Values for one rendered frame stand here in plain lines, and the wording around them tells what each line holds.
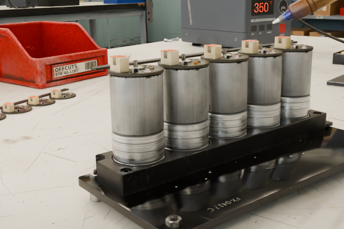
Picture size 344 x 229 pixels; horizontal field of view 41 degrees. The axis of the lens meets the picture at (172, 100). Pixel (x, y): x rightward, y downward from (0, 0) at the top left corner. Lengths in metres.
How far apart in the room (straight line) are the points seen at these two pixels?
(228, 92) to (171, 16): 6.07
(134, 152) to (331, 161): 0.10
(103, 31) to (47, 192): 5.85
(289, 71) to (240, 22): 0.44
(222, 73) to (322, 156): 0.07
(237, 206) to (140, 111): 0.06
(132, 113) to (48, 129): 0.15
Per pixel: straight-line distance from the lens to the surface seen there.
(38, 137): 0.33
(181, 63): 0.22
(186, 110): 0.22
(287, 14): 0.22
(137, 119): 0.20
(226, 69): 0.23
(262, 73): 0.25
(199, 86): 0.22
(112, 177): 0.21
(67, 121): 0.36
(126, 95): 0.20
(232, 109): 0.24
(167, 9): 6.35
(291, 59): 0.27
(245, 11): 0.71
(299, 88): 0.28
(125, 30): 6.35
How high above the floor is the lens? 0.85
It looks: 14 degrees down
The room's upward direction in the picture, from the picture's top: 1 degrees counter-clockwise
